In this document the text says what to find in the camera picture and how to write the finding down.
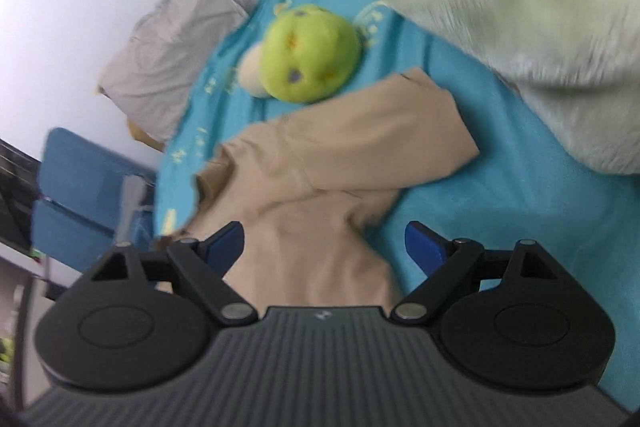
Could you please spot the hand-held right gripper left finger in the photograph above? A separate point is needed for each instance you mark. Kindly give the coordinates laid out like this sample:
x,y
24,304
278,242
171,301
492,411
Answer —
x,y
227,243

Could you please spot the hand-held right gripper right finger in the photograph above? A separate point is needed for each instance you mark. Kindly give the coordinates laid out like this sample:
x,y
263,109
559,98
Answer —
x,y
423,245

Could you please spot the beige long-sleeved garment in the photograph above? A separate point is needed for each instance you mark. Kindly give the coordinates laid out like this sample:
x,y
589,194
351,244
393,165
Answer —
x,y
305,187

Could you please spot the blue printed bed sheet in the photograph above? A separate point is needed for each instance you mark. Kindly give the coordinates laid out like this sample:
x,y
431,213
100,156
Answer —
x,y
500,207

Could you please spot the blue chair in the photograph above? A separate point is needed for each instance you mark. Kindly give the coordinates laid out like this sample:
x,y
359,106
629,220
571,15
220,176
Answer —
x,y
80,192

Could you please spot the green round plush toy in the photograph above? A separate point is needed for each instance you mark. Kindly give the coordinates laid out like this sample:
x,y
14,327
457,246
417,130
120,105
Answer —
x,y
306,54

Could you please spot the grey pillow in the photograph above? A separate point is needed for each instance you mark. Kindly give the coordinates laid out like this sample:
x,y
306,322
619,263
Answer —
x,y
180,42

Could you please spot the large pale green plush toy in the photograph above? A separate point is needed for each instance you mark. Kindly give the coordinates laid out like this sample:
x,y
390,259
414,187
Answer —
x,y
515,2

